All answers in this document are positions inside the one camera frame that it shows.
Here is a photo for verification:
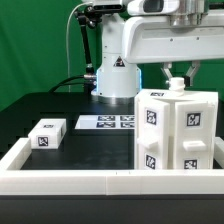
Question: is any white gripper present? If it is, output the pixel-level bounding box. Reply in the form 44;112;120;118
122;13;224;87

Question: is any white cabinet body box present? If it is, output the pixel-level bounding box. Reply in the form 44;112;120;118
134;78;218;170

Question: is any white cabinet top block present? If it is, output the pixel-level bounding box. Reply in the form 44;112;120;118
28;118;67;149

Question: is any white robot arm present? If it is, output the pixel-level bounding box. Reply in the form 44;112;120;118
82;0;224;104

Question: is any white base tag plate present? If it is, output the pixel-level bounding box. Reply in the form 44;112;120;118
75;115;135;130

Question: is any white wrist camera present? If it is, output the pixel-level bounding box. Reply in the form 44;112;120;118
127;0;180;16

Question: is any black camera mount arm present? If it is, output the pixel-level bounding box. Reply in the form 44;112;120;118
73;4;126;80

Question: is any white camera cable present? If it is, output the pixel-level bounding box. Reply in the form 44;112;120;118
65;2;87;93

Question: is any black cable bundle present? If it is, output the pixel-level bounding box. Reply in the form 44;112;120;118
48;75;98;94

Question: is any white U-shaped obstacle wall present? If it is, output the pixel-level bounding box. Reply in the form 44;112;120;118
0;138;224;195

